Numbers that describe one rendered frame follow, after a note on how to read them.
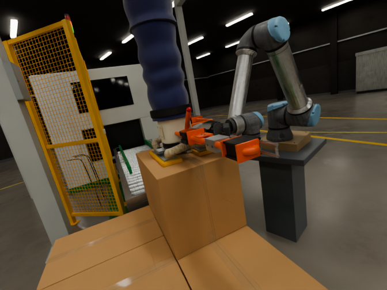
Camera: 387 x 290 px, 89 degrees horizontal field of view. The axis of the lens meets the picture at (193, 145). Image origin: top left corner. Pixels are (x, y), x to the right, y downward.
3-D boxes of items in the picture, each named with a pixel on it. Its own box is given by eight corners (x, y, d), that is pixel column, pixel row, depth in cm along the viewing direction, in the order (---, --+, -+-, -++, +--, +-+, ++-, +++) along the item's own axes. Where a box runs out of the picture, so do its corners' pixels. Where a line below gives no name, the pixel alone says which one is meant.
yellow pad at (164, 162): (149, 154, 124) (147, 147, 123) (164, 150, 128) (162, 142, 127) (163, 167, 93) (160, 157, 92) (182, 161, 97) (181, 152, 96)
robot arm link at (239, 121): (245, 134, 94) (243, 114, 91) (237, 136, 92) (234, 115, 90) (234, 132, 102) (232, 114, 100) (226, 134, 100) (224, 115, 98)
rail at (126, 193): (115, 159, 360) (112, 149, 355) (118, 158, 362) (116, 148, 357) (131, 222, 151) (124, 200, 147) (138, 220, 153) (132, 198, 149)
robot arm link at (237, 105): (235, 27, 111) (215, 147, 114) (254, 19, 101) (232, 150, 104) (247, 36, 118) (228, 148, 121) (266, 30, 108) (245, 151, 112)
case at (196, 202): (149, 205, 144) (135, 153, 134) (198, 186, 158) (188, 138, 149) (176, 260, 90) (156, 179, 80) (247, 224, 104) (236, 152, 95)
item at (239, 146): (222, 157, 59) (219, 141, 58) (242, 151, 62) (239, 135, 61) (239, 163, 52) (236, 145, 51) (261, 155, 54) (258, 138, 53)
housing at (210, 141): (205, 150, 71) (203, 138, 70) (221, 145, 74) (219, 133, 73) (215, 153, 65) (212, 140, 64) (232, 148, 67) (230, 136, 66)
